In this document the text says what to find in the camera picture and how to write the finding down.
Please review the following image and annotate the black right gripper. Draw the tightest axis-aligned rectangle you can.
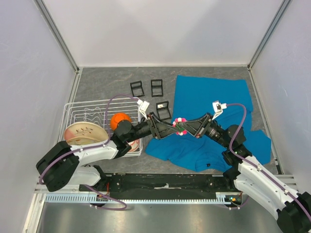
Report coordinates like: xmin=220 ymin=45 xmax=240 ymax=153
xmin=178 ymin=112 xmax=230 ymax=149

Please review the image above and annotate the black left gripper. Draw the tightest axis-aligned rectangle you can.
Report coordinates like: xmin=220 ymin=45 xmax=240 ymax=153
xmin=126 ymin=112 xmax=179 ymax=143

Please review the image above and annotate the pink flower smiley brooch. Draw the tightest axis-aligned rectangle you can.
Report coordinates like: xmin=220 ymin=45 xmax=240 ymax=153
xmin=173 ymin=117 xmax=187 ymax=136

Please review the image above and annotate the blue t-shirt garment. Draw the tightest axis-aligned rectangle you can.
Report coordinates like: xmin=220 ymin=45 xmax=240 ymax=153
xmin=145 ymin=75 xmax=271 ymax=172

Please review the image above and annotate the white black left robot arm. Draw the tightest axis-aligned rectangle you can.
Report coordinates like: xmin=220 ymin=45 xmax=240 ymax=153
xmin=36 ymin=114 xmax=177 ymax=192

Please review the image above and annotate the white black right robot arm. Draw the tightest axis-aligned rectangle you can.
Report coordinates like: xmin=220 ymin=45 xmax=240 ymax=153
xmin=180 ymin=114 xmax=311 ymax=233

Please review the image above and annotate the white red patterned bowl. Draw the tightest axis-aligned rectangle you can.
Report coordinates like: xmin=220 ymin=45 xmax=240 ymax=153
xmin=128 ymin=139 xmax=140 ymax=152

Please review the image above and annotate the orange bowl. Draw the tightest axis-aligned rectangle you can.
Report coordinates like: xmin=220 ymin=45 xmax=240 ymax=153
xmin=110 ymin=113 xmax=132 ymax=131

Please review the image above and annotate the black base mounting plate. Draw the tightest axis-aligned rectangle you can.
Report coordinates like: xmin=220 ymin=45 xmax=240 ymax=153
xmin=92 ymin=173 xmax=239 ymax=193

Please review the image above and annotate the pink beige floral plate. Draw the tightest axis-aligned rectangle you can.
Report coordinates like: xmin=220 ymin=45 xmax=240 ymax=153
xmin=63 ymin=121 xmax=108 ymax=142

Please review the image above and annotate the cream floral plate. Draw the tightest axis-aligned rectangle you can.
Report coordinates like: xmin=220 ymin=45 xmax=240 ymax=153
xmin=66 ymin=137 xmax=100 ymax=146

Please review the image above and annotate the black frame stand near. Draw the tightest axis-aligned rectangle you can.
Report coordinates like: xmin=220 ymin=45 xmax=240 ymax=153
xmin=156 ymin=100 xmax=172 ymax=120

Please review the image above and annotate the black frame stand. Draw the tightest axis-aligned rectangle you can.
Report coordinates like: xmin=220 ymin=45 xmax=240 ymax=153
xmin=151 ymin=79 xmax=164 ymax=97
xmin=130 ymin=81 xmax=145 ymax=98
xmin=156 ymin=100 xmax=172 ymax=120

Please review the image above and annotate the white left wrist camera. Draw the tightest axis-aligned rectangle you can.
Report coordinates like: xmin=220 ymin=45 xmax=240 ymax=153
xmin=137 ymin=99 xmax=150 ymax=119

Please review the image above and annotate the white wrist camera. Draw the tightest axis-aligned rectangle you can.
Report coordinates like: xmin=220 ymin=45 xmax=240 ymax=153
xmin=137 ymin=99 xmax=150 ymax=119
xmin=212 ymin=100 xmax=227 ymax=120

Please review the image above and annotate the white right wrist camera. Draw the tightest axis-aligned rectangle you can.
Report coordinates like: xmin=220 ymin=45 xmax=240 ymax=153
xmin=212 ymin=100 xmax=227 ymax=120

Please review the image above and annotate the black frame stand middle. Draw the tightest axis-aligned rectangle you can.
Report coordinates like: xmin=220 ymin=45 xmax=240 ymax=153
xmin=151 ymin=79 xmax=164 ymax=97

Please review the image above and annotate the black frame stand left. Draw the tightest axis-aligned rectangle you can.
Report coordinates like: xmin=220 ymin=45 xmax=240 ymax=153
xmin=130 ymin=81 xmax=145 ymax=98

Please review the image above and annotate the white wire dish rack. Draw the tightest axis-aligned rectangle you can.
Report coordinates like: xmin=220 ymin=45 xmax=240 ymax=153
xmin=58 ymin=97 xmax=142 ymax=166

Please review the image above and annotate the slotted cable duct rail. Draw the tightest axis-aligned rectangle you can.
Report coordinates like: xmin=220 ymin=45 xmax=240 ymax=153
xmin=45 ymin=193 xmax=232 ymax=204

